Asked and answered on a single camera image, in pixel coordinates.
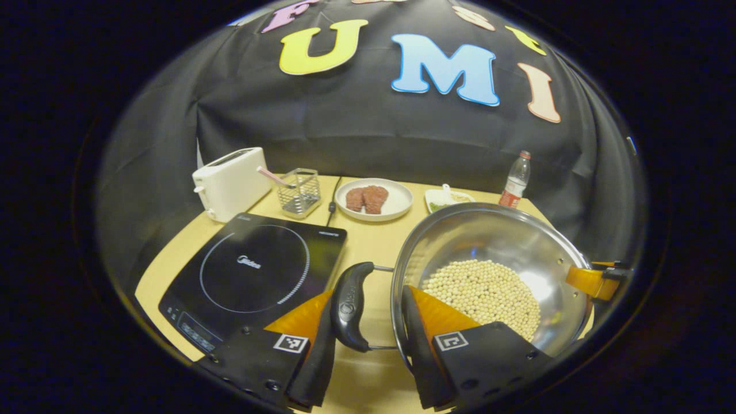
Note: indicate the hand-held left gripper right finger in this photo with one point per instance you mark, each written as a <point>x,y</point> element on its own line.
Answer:
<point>420,356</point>

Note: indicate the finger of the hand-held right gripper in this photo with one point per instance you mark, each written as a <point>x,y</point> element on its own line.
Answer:
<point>589,280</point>

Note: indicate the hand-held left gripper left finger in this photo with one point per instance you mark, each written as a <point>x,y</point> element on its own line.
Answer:
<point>319,368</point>

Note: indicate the black induction cooktop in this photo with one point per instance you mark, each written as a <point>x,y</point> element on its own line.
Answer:
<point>253,270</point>

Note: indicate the stainless steel pot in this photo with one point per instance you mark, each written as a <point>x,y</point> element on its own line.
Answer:
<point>477,236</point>

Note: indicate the pile of soybeans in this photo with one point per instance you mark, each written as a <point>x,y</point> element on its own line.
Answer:
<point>483,293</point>

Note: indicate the clear plastic water bottle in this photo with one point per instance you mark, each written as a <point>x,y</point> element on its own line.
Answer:
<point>514,184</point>

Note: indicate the round white plate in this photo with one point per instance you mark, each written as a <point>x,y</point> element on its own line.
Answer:
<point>399,198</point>

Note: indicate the white divided bean dish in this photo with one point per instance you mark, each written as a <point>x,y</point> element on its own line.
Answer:
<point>440,198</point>

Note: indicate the raw red meat slice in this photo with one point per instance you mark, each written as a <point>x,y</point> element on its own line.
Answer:
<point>376,199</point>
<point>355,199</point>

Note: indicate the pink stick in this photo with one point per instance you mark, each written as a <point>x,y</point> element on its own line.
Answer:
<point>270,175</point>

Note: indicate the white toaster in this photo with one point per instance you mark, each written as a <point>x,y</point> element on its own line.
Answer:
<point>230,184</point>

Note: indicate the black backdrop cloth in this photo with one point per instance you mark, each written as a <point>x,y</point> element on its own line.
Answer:
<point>368,132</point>

